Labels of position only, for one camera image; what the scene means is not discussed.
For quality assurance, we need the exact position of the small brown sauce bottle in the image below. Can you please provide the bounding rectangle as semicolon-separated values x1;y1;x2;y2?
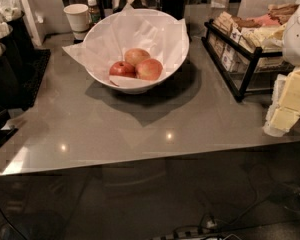
87;0;101;24

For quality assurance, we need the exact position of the black wire condiment rack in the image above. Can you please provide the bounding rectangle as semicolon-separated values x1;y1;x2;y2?
201;20;293;102

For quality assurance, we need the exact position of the red apple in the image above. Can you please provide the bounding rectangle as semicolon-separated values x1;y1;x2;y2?
135;58;163;81
109;61;136;78

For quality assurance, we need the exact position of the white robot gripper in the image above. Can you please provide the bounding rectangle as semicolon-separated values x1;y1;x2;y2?
263;0;300;137

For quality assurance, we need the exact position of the white paper liner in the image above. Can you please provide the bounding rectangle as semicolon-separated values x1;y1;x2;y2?
62;3;190;89

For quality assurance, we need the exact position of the red apple front left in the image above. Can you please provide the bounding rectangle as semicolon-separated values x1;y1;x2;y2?
109;61;136;78

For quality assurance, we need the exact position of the white paper cup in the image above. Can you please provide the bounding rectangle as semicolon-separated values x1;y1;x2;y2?
64;4;90;40

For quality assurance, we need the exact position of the white ceramic bowl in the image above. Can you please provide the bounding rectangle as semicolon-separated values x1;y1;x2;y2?
82;8;191;95

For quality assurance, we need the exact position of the yellowish apple at back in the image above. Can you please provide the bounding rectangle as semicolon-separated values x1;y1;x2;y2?
124;48;150;66

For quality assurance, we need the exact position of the black container with packets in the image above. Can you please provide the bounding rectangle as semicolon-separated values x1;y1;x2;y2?
0;11;38;110

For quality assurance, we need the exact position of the power strip with cables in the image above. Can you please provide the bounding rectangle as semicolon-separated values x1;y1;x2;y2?
148;215;243;240

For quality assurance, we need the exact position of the red apple front right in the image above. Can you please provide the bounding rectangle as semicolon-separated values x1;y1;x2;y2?
135;58;163;81

